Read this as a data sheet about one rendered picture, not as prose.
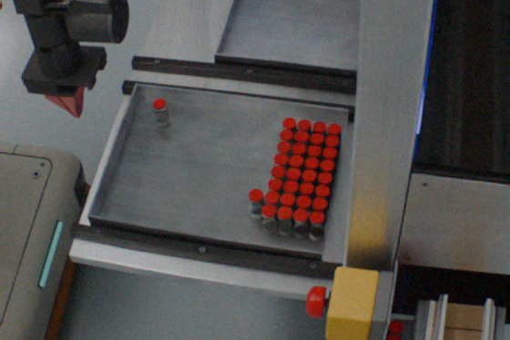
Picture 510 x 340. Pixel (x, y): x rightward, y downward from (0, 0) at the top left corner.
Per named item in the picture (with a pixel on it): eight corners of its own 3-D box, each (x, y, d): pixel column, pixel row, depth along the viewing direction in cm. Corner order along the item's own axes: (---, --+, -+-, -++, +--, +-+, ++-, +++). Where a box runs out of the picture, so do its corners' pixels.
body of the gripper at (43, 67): (93, 94, 105) (80, 52, 99) (23, 88, 107) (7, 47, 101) (108, 56, 109) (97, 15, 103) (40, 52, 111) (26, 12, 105)
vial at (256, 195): (266, 207, 128) (265, 189, 124) (263, 220, 126) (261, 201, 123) (251, 205, 128) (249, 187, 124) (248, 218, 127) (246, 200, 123)
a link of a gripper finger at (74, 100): (86, 135, 112) (70, 87, 104) (40, 130, 113) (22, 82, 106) (102, 97, 116) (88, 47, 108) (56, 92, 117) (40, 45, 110)
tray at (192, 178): (347, 124, 137) (348, 109, 134) (321, 266, 121) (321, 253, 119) (138, 97, 142) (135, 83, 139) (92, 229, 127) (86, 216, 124)
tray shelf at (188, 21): (426, -18, 160) (427, -26, 159) (394, 310, 118) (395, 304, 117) (182, -44, 167) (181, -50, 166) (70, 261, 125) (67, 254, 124)
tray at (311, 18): (426, -9, 156) (428, -23, 153) (420, 94, 140) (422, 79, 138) (246, -30, 161) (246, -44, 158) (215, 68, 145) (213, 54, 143)
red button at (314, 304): (339, 297, 107) (340, 283, 104) (333, 324, 105) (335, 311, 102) (309, 294, 108) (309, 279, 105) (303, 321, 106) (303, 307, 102)
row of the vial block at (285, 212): (312, 139, 135) (312, 119, 132) (291, 237, 124) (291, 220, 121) (298, 137, 135) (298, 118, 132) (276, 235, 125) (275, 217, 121)
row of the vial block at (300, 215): (327, 140, 135) (328, 121, 131) (307, 240, 124) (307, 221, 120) (312, 139, 135) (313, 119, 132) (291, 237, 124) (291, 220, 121)
